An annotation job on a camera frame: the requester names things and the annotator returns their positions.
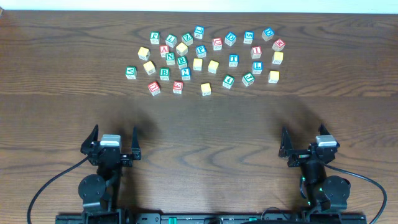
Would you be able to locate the green R block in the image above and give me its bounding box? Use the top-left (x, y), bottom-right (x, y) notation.
top-left (177, 56), bottom-right (188, 70)

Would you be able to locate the yellow S block lower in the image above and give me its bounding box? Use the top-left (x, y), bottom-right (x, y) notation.
top-left (143, 61), bottom-right (156, 75)

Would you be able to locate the red I block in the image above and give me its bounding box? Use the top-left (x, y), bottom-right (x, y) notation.
top-left (251, 46), bottom-right (262, 59)

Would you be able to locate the green block top left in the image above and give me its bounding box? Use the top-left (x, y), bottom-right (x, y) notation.
top-left (150, 32), bottom-right (160, 45)

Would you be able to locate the blue L block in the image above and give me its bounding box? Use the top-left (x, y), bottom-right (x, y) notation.
top-left (252, 61), bottom-right (263, 74)

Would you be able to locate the green 4 block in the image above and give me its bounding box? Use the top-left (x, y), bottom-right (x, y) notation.
top-left (222, 75), bottom-right (235, 89)

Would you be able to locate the red M block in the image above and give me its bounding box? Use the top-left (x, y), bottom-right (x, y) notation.
top-left (272, 39), bottom-right (286, 52)

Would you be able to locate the blue D block right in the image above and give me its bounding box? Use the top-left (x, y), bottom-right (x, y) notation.
top-left (261, 27), bottom-right (275, 42)

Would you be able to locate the blue D block left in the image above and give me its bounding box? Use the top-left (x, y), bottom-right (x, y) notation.
top-left (224, 32), bottom-right (237, 47)

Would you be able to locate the blue T block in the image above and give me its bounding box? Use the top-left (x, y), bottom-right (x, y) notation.
top-left (229, 54), bottom-right (239, 67)

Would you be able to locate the blue P block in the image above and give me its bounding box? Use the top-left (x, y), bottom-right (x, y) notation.
top-left (195, 45), bottom-right (207, 58)

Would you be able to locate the yellow O block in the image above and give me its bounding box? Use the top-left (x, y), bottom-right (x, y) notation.
top-left (272, 52), bottom-right (284, 65)

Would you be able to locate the green L block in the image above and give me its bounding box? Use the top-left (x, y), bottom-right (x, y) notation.
top-left (165, 34), bottom-right (177, 48)

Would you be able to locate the green B block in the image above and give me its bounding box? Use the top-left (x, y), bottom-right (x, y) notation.
top-left (159, 68), bottom-right (170, 81)

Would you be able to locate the blue 5 block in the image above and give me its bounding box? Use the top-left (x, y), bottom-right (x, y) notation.
top-left (243, 30), bottom-right (254, 44)

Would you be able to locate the yellow C block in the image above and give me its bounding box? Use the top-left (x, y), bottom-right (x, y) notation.
top-left (193, 58), bottom-right (203, 71)

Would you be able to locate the red U block lower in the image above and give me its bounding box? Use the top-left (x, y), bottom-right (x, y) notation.
top-left (148, 82), bottom-right (161, 96)

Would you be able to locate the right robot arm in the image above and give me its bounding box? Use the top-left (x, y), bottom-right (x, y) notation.
top-left (279, 125), bottom-right (351, 223)

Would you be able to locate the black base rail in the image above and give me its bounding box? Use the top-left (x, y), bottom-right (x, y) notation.
top-left (55, 212), bottom-right (368, 224)

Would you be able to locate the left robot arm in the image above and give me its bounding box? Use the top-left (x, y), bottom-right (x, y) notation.
top-left (78, 126), bottom-right (141, 223)

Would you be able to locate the green V block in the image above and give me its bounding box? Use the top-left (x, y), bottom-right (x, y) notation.
top-left (125, 66), bottom-right (137, 80)

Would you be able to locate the yellow s block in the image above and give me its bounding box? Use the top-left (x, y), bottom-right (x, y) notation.
top-left (175, 42), bottom-right (188, 57)
top-left (143, 61), bottom-right (156, 75)

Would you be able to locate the green J block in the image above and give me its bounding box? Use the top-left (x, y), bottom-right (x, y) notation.
top-left (242, 73), bottom-right (255, 86)

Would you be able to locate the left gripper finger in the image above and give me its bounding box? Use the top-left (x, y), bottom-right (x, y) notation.
top-left (81, 124), bottom-right (99, 152)
top-left (131, 127), bottom-right (141, 154)

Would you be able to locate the yellow S block upper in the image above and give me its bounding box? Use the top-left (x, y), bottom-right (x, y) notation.
top-left (175, 42), bottom-right (188, 57)

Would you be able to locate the blue d block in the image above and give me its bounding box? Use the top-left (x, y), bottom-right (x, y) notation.
top-left (224, 32), bottom-right (237, 47)
top-left (261, 27), bottom-right (275, 42)

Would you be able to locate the yellow K block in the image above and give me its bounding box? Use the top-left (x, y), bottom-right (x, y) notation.
top-left (137, 47), bottom-right (150, 61)

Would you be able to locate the yellow block bottom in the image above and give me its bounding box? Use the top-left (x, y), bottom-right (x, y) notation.
top-left (201, 83), bottom-right (211, 96)

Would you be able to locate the yellow block centre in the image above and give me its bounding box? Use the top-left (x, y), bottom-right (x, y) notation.
top-left (208, 60), bottom-right (219, 74)

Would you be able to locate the green Z block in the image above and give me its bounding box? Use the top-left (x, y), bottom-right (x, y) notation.
top-left (182, 32), bottom-right (193, 46)

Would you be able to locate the yellow G block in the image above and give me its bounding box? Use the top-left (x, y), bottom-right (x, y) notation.
top-left (268, 70), bottom-right (280, 83)

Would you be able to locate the red A block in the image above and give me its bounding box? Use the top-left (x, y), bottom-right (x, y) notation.
top-left (159, 45), bottom-right (170, 58)

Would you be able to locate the green N block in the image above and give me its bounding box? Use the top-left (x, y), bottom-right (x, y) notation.
top-left (165, 52), bottom-right (175, 65)

